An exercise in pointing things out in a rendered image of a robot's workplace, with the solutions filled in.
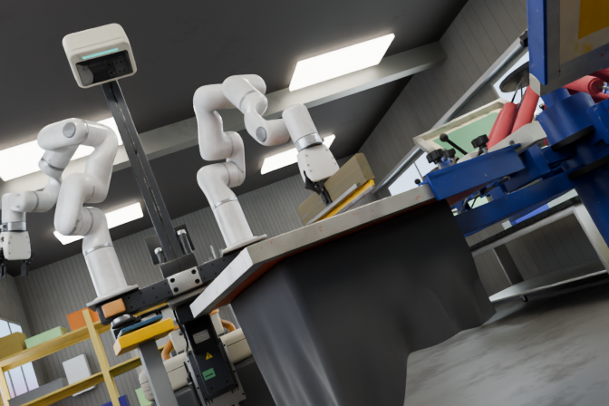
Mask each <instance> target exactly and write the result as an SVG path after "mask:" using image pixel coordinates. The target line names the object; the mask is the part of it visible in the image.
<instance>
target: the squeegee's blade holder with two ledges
mask: <svg viewBox="0 0 609 406"><path fill-rule="evenodd" d="M362 186H363V185H362ZM362 186H361V185H360V182H359V183H356V184H354V185H353V186H352V187H350V188H349V189H348V190H347V191H345V192H344V193H343V194H342V195H341V196H340V197H339V198H338V199H336V200H335V201H334V202H333V203H332V204H330V205H329V206H328V207H327V208H325V209H324V210H323V211H322V212H320V213H319V214H318V215H317V216H315V217H314V218H313V219H312V220H310V221H309V222H308V223H307V224H306V225H304V226H308V225H311V224H313V223H315V222H318V221H319V220H321V219H322V218H323V217H325V216H326V215H327V214H328V213H330V212H331V211H332V210H333V209H335V208H336V207H337V206H339V205H340V204H341V203H342V202H344V201H345V200H346V199H348V198H349V197H350V196H351V195H352V194H353V193H354V192H356V191H357V190H358V189H360V188H361V187H362Z"/></svg>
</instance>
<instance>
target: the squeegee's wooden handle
mask: <svg viewBox="0 0 609 406"><path fill-rule="evenodd" d="M369 180H375V177H374V175H373V173H372V170H371V167H370V165H369V163H368V161H367V159H366V158H365V156H364V154H363V153H358V154H355V155H354V156H353V157H352V158H351V159H349V160H348V161H347V162H346V163H345V164H344V165H343V166H342V167H341V168H340V169H338V170H337V171H336V172H335V173H334V174H333V175H332V176H331V177H330V178H329V179H328V180H327V181H326V182H325V183H324V189H325V190H327V191H328V193H329V195H330V198H331V200H332V202H334V201H335V200H336V199H338V198H339V197H340V196H341V195H342V194H343V193H344V192H345V191H347V190H348V189H349V188H350V187H352V186H353V185H354V184H356V183H359V182H360V185H361V186H362V185H364V184H366V183H367V182H368V181H369ZM325 208H326V205H325V204H324V202H323V200H322V198H321V196H320V195H318V194H317V193H316V192H314V193H313V194H312V195H311V196H310V197H309V198H308V199H307V200H306V201H304V202H303V203H302V204H301V205H300V206H299V207H298V208H297V211H298V213H299V216H300V218H301V219H302V222H303V224H304V225H306V224H307V223H308V222H309V221H310V220H312V219H313V218H314V217H315V216H317V215H318V214H319V213H320V212H322V211H323V210H324V209H325Z"/></svg>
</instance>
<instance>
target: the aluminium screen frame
mask: <svg viewBox="0 0 609 406"><path fill-rule="evenodd" d="M494 181H495V180H493V181H490V182H489V183H488V184H486V185H484V186H483V187H481V188H479V189H477V190H475V191H474V192H472V193H470V194H469V195H467V196H466V197H465V198H467V197H469V196H471V195H472V194H474V193H476V192H477V191H479V190H481V189H483V188H485V187H486V186H487V185H489V184H490V183H492V182H494ZM465 198H462V199H461V200H459V201H457V202H456V203H454V204H452V205H451V206H450V207H452V206H454V205H456V204H457V203H459V202H460V201H462V200H463V199H465ZM434 199H436V197H435V195H434V193H433V191H432V189H431V187H430V184H429V183H427V184H424V185H421V186H418V187H416V188H412V189H409V190H406V191H403V192H401V193H398V194H396V195H393V196H390V197H387V198H383V199H381V200H378V201H375V202H373V203H370V204H367V205H364V206H362V207H359V208H355V209H352V210H349V211H347V212H344V213H342V214H339V215H336V216H333V217H329V218H327V219H324V220H321V221H318V222H315V223H313V224H311V225H308V226H305V227H300V228H298V229H296V230H293V231H290V232H287V233H284V234H283V235H280V236H277V237H272V238H269V239H267V240H265V241H262V242H259V243H256V244H254V245H251V246H247V247H246V248H245V249H244V250H243V251H242V252H241V253H240V254H239V255H238V256H237V257H236V258H235V259H234V260H233V261H232V262H231V263H230V264H229V265H228V267H227V268H226V269H225V270H224V271H223V272H222V273H221V274H220V275H219V276H218V277H217V278H216V279H215V280H214V281H213V282H212V283H211V284H210V285H209V286H208V287H207V288H206V289H205V291H204V292H203V293H202V294H201V295H200V296H199V297H198V298H197V299H196V300H195V301H194V302H193V303H192V304H191V305H190V309H191V311H192V313H193V316H194V318H196V317H199V316H201V315H203V314H207V313H209V312H212V311H214V310H217V309H218V308H221V307H223V306H226V305H230V303H229V304H225V305H222V306H220V307H218V308H216V309H213V310H211V309H212V308H213V307H214V306H215V305H217V304H218V303H219V302H220V301H221V300H222V299H223V298H225V297H226V296H227V295H228V294H229V293H231V292H232V291H233V290H234V289H235V288H236V287H237V286H239V285H240V284H241V283H242V282H243V281H245V280H246V279H247V278H248V277H249V276H250V275H252V274H253V273H254V272H255V271H256V270H257V269H258V268H259V267H260V266H261V265H263V264H264V263H267V262H269V261H272V260H275V259H277V258H279V257H282V256H286V255H289V254H291V253H294V252H296V251H298V250H301V249H304V248H306V247H310V246H312V245H315V244H318V243H320V242H323V241H325V240H328V239H330V238H333V237H337V236H340V235H342V234H344V233H347V232H350V231H352V230H355V229H357V228H359V227H364V226H366V225H369V224H371V223H373V222H376V221H379V220H381V219H384V218H388V217H390V216H393V215H396V214H398V213H401V212H403V211H405V210H408V209H411V208H415V207H417V206H419V205H422V204H425V203H427V202H430V201H432V200H434ZM209 310H211V311H209Z"/></svg>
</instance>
